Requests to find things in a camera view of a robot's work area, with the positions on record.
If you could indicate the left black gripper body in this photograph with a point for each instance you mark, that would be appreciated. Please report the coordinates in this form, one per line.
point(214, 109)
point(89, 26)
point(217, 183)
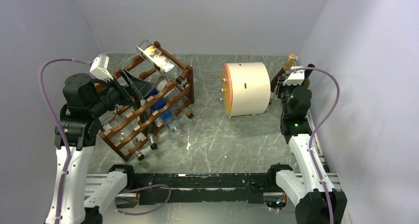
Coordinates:
point(112, 93)

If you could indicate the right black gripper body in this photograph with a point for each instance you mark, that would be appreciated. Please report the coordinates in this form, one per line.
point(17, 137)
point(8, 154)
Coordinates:
point(284, 91)

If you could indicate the dark red wine bottle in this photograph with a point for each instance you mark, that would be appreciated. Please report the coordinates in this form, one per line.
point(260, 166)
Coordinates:
point(287, 65)

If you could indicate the green wine bottle white label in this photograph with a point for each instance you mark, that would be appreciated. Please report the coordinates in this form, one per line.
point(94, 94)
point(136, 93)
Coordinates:
point(307, 73)

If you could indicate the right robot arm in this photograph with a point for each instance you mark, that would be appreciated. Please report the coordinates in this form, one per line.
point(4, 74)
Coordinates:
point(315, 197)

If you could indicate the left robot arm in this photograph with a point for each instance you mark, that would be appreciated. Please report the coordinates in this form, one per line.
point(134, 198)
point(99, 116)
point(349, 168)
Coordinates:
point(77, 126)

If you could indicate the brown wooden wine rack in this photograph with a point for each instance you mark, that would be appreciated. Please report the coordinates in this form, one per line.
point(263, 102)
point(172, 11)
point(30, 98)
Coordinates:
point(166, 101)

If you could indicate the clear bottle bottom rack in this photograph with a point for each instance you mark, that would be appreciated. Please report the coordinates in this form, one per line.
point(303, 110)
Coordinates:
point(115, 142)

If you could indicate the clear whisky bottle black label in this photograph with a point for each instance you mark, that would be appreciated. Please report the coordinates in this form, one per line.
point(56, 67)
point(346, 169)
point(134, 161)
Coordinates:
point(167, 67)

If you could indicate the white cylinder drum orange face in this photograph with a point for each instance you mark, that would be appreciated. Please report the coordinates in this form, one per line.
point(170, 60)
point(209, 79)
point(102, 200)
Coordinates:
point(245, 88)

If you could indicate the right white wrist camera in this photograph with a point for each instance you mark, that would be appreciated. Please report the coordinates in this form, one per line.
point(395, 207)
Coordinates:
point(294, 76)

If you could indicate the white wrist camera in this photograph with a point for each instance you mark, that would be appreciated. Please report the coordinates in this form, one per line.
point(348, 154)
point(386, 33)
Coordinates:
point(294, 76)
point(99, 67)

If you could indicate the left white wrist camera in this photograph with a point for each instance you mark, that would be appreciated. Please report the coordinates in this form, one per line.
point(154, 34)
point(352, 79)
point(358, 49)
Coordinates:
point(99, 67)

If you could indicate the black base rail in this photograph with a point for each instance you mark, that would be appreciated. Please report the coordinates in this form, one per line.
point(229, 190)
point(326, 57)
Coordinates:
point(252, 188)

